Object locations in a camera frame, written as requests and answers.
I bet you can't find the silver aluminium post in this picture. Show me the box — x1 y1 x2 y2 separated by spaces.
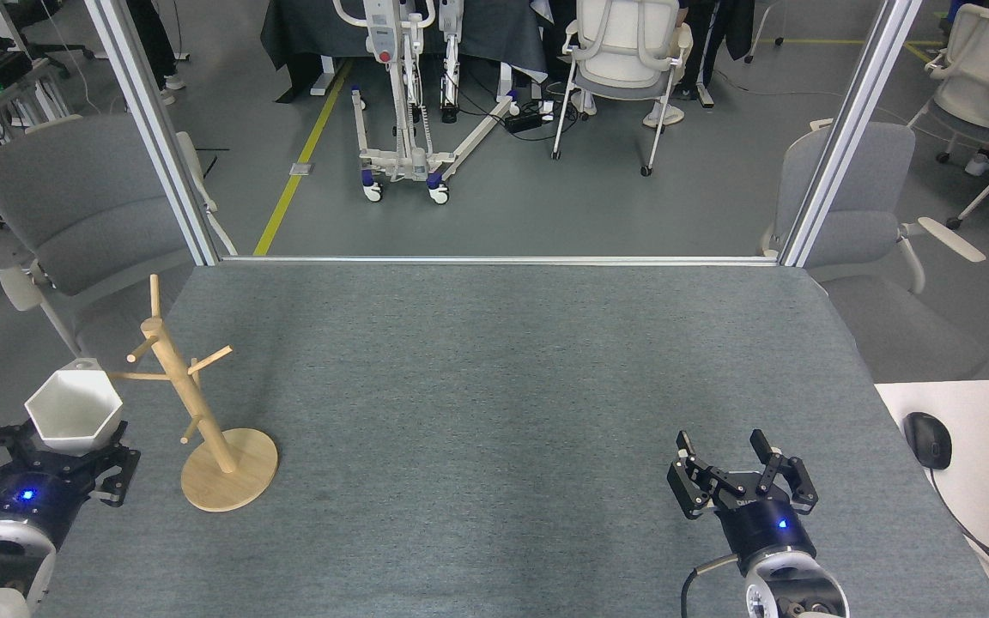
778 0 925 269
84 0 222 267

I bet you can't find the grey padded chair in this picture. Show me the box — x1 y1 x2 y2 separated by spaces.
0 113 238 409
759 120 987 383

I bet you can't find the black power strip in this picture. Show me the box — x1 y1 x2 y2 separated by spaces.
505 101 557 134

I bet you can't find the black computer mouse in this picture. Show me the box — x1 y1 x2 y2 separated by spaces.
903 412 953 471

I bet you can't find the dark table cloth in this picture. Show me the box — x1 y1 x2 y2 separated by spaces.
260 0 549 104

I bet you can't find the wooden cup rack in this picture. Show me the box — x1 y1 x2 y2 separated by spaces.
107 275 278 513

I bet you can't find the white stand on wheels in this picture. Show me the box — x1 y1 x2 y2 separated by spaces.
331 0 519 205

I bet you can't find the white office chair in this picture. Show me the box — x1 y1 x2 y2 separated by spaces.
898 4 989 231
550 0 695 178

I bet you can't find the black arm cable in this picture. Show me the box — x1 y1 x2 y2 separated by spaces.
681 554 740 618

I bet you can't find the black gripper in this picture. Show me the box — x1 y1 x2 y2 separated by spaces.
667 429 819 574
0 422 142 537

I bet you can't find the white hexagonal cup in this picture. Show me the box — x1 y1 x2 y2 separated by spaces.
24 359 124 456

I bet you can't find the black mouse cable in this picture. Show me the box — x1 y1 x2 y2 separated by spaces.
928 468 989 602

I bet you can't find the silver aluminium rail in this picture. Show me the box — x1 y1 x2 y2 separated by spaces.
220 255 780 267

